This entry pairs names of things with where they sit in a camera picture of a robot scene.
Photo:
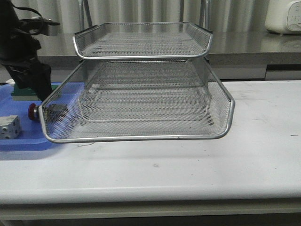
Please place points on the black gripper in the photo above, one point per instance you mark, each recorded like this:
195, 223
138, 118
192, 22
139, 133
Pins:
19, 57

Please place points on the red emergency stop button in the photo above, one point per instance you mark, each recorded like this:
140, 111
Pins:
33, 111

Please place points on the silver mesh tray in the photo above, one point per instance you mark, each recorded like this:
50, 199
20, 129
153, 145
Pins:
125, 105
142, 40
142, 74

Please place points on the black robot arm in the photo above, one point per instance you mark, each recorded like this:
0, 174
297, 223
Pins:
11, 27

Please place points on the green electrical component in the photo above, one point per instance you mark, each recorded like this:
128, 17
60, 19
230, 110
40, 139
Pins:
26, 94

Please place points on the blue plastic tray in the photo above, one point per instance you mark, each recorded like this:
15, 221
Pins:
32, 137

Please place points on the white terminal block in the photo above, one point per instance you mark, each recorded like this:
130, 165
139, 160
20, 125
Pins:
10, 127

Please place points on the grey back counter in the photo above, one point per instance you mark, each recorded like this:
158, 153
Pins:
234, 56

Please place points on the white appliance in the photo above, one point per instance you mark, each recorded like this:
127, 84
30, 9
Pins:
284, 16

